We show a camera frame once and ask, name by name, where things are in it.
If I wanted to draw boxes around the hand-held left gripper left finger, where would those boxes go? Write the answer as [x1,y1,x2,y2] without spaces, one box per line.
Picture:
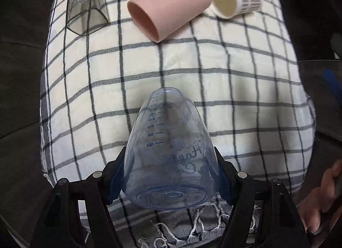
[29,146,127,248]

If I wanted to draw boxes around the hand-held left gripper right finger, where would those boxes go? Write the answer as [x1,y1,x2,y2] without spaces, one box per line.
[213,146,311,248]

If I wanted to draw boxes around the clear blue measuring cup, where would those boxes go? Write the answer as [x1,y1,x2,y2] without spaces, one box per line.
[123,87,220,210]

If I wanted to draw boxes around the grey transparent square cup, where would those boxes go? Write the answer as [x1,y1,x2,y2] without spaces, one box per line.
[66,0,109,35]

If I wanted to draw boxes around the pink cup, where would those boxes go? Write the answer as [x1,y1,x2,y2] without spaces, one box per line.
[127,0,212,43]

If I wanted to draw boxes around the person's right hand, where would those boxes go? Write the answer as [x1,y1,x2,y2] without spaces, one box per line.
[299,159,342,236]

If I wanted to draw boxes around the white checked cloth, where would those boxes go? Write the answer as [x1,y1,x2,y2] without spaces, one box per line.
[40,0,317,248]

